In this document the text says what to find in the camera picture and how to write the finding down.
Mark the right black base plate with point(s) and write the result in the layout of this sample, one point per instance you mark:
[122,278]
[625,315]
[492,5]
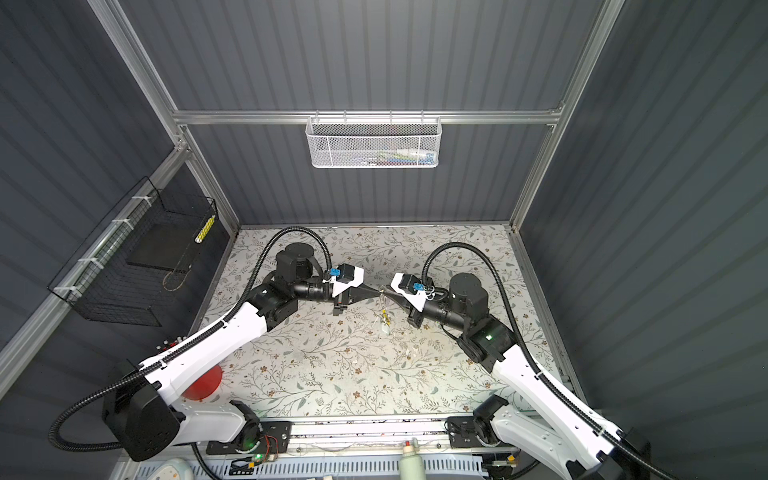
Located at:
[463,435]

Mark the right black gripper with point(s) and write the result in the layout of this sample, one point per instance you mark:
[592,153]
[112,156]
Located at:
[415,316]

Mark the large keyring with yellow grip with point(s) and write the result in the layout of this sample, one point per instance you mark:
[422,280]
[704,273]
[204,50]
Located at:
[384,316]

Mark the white rounded device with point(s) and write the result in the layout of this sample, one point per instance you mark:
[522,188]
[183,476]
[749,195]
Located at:
[173,469]

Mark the white bottle with red cap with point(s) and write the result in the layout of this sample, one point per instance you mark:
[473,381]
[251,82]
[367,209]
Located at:
[411,465]

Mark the white slotted cable duct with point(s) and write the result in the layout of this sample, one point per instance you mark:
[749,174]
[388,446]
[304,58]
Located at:
[436,466]

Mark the aluminium rail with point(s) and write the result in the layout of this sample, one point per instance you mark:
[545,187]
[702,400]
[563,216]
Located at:
[372,433]

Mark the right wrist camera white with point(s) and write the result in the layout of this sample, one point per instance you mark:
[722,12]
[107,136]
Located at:
[412,288]

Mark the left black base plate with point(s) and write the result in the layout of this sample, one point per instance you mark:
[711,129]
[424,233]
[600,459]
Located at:
[271,437]

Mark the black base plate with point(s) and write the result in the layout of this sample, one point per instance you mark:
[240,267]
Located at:
[271,437]
[463,435]

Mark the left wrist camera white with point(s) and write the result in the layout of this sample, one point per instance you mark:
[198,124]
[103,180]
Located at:
[344,277]

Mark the yellow green marker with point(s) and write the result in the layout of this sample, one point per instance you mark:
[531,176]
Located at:
[205,229]

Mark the black wire basket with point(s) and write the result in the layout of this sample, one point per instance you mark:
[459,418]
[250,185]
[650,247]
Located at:
[139,271]

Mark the white wire basket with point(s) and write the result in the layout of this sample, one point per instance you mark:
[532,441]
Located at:
[368,142]

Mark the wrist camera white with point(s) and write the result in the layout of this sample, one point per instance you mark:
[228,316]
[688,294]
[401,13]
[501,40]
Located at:
[344,277]
[412,288]

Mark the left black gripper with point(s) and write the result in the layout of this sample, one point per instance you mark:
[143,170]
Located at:
[363,292]

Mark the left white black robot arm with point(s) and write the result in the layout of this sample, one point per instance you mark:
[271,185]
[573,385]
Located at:
[297,277]

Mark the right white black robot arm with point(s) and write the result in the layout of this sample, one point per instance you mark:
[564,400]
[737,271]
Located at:
[493,345]

